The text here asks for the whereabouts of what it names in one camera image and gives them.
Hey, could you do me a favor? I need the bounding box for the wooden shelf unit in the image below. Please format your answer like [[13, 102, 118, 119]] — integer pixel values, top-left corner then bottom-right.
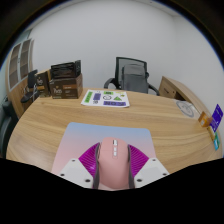
[[4, 38, 36, 118]]

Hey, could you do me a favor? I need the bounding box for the grey backpack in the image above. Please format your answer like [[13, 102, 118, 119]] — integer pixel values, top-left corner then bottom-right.
[[120, 64, 150, 94]]

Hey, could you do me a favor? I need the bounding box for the black mesh office chair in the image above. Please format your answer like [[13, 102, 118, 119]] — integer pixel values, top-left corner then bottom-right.
[[103, 56, 160, 96]]

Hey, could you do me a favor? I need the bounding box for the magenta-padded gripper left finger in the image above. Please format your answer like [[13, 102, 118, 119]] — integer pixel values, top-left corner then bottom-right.
[[56, 142, 102, 190]]

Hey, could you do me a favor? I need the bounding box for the small brown cardboard box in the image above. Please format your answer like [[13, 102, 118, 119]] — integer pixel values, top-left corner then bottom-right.
[[34, 69, 53, 98]]

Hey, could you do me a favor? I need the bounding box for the green small box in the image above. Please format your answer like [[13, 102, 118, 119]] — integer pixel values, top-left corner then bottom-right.
[[213, 132, 221, 152]]

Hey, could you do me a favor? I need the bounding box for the pink computer mouse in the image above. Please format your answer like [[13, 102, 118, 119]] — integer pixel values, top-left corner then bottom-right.
[[96, 136, 132, 191]]

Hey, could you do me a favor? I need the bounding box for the paper sheet with coloured shapes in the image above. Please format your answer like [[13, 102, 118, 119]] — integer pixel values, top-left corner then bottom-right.
[[80, 89, 131, 109]]

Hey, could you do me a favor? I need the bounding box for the purple card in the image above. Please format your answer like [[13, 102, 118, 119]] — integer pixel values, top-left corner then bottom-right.
[[209, 103, 224, 133]]

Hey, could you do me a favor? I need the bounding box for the large brown cardboard box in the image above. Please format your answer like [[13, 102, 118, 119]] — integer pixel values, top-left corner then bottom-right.
[[48, 73, 84, 100]]

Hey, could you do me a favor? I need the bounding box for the wooden side desk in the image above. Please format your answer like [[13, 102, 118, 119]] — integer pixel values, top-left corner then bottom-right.
[[158, 75, 203, 111]]

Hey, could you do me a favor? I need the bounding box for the pink and blue mouse pad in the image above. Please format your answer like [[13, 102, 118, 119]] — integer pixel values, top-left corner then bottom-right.
[[50, 121, 157, 176]]

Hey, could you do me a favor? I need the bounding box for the black cardboard box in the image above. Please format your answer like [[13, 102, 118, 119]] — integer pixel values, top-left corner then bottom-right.
[[50, 59, 82, 80]]

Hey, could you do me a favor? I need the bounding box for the orange-brown box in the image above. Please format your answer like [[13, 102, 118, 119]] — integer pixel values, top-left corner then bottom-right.
[[197, 111, 214, 128]]

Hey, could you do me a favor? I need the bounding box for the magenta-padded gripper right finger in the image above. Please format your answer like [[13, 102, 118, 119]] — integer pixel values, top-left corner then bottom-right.
[[126, 143, 170, 189]]

